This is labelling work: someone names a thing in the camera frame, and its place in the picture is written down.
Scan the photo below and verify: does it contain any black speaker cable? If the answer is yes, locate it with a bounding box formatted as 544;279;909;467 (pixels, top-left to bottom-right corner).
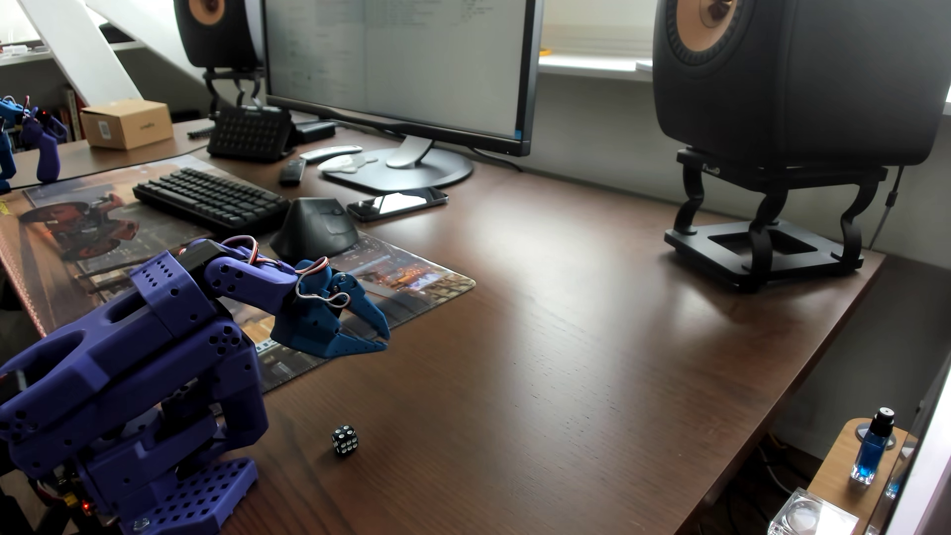
868;165;905;250

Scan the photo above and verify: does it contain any silver remote control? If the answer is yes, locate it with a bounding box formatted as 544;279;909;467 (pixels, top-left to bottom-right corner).
299;145;364;163

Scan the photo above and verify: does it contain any cardboard box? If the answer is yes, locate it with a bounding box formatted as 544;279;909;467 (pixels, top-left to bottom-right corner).
79;99;175;151

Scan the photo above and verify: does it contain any small black speaker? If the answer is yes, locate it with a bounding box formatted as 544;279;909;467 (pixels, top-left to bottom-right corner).
173;0;263;71

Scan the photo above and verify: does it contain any wrist servo cable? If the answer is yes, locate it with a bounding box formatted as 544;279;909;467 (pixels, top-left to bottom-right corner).
221;235;352;310

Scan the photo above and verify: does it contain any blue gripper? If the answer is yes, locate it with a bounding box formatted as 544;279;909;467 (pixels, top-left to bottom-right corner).
271;259;392;361

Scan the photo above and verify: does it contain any computer monitor with stand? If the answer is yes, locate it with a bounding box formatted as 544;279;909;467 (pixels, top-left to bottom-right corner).
260;0;545;194

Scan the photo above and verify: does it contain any row of books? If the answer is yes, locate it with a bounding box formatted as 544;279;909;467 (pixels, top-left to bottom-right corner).
58;88;84;144

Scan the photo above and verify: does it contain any small black speaker stand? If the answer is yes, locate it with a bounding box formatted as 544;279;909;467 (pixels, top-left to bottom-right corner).
202;68;264;120

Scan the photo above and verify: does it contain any clear glass cube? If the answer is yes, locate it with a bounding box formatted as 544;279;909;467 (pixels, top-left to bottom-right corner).
767;486;860;535

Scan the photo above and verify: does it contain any black keyboard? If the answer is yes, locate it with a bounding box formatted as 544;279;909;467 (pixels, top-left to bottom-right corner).
132;166;291;237

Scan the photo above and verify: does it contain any black desk dock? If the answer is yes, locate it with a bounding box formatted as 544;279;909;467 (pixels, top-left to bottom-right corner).
290;119;337;145

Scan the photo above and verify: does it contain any black smartphone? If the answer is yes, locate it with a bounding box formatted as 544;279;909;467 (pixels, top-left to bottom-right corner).
346;186;450;222

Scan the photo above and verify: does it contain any wooden side shelf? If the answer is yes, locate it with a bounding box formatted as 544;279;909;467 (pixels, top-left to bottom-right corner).
807;418;911;535

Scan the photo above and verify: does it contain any white furniture panel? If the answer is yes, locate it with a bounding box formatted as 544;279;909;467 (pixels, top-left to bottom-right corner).
865;349;951;535

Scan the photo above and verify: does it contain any white flat gadget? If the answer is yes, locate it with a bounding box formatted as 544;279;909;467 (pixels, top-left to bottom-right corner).
318;152;380;175

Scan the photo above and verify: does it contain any black monitor cable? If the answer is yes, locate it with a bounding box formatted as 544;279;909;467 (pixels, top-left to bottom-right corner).
468;146;525;173

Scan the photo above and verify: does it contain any white slanted beam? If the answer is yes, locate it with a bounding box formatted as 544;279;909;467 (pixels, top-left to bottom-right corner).
16;0;144;107

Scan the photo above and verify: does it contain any large black speaker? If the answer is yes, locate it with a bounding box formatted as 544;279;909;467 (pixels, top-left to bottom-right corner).
652;0;951;168

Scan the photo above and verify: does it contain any black perforated keypad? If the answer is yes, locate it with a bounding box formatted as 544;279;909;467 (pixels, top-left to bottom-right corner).
207;105;295;163

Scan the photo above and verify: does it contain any large black speaker stand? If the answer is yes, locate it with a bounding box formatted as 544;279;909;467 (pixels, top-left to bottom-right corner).
663;147;889;292

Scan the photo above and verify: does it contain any white window sill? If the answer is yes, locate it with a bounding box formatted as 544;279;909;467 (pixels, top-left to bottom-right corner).
538;52;655;83

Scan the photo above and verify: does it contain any blue liquid bottle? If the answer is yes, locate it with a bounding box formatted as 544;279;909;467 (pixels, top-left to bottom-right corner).
850;406;896;486

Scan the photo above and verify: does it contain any blue purple leader arm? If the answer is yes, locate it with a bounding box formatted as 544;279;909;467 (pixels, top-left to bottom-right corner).
0;95;69;194

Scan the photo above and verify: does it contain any black vertical mouse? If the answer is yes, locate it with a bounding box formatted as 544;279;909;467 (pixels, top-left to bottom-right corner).
269;197;360;263

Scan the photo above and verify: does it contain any printed desk mat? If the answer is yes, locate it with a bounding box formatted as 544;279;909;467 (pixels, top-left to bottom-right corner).
22;155;476;393

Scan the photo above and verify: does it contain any controller circuit board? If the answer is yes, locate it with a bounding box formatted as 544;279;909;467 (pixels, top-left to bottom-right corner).
31;476;98;521

